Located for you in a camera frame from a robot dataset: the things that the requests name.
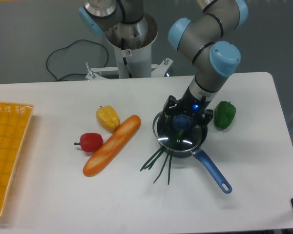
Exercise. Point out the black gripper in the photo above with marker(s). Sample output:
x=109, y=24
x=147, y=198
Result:
x=192, y=104

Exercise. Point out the green onion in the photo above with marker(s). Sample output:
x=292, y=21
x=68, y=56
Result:
x=168, y=157

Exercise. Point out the glass lid blue knob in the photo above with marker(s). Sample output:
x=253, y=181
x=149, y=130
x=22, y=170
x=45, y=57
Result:
x=194, y=135

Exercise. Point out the dark pot blue handle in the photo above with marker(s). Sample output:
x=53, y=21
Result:
x=203, y=157

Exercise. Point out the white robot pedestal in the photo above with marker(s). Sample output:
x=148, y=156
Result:
x=132, y=44

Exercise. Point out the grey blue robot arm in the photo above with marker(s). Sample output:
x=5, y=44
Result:
x=200, y=42

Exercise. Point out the yellow bell pepper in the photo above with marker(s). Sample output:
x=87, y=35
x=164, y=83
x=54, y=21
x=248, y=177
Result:
x=108, y=118

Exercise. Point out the red bell pepper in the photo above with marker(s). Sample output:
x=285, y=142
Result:
x=90, y=142

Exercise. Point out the yellow woven basket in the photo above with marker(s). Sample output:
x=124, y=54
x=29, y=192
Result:
x=14, y=122

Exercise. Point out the green bell pepper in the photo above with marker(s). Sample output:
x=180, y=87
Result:
x=224, y=114

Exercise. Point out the orange baguette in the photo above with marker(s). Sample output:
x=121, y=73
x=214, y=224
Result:
x=101, y=158

